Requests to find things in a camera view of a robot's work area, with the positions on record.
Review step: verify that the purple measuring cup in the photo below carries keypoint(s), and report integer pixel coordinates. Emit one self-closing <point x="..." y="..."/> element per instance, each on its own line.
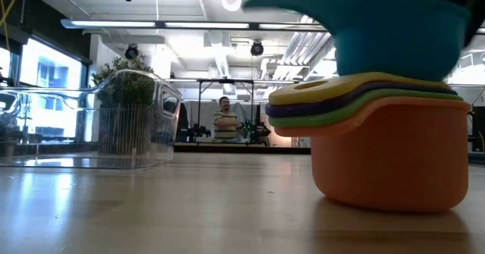
<point x="303" y="108"/>

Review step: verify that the overhead light bar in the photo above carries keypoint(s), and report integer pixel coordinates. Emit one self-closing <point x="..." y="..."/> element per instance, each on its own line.
<point x="204" y="25"/>

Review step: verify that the black table frame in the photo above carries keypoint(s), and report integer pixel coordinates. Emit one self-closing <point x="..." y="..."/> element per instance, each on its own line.
<point x="235" y="148"/>

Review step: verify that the teal measuring cup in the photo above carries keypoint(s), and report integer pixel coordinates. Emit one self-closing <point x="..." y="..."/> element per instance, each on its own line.
<point x="386" y="38"/>

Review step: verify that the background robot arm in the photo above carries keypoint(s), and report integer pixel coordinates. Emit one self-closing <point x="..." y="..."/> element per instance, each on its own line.
<point x="257" y="132"/>
<point x="199" y="130"/>

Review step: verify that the yellow measuring cup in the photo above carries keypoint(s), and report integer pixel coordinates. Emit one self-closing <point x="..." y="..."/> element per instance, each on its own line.
<point x="341" y="85"/>

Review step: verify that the green measuring cup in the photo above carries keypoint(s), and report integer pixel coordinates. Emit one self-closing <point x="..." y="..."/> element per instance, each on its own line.
<point x="303" y="121"/>

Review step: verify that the green plant in striped pot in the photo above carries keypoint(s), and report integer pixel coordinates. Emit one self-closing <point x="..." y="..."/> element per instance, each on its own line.
<point x="125" y="65"/>

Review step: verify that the black metal frame stand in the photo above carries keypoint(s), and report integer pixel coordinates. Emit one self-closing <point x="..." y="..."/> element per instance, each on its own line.
<point x="199" y="106"/>

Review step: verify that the person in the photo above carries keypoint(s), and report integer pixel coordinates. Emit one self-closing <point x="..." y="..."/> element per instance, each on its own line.
<point x="226" y="123"/>

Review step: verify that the orange measuring cup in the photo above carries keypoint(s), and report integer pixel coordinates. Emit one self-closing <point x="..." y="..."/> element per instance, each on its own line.
<point x="390" y="159"/>

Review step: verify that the clear plastic basket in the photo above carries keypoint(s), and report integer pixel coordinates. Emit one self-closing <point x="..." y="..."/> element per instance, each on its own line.
<point x="113" y="164"/>

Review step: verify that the black hanging camera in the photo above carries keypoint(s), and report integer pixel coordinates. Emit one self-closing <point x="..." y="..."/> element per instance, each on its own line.
<point x="131" y="52"/>
<point x="257" y="48"/>

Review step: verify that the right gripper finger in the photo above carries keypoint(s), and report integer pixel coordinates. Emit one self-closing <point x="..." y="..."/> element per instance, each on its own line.
<point x="476" y="22"/>

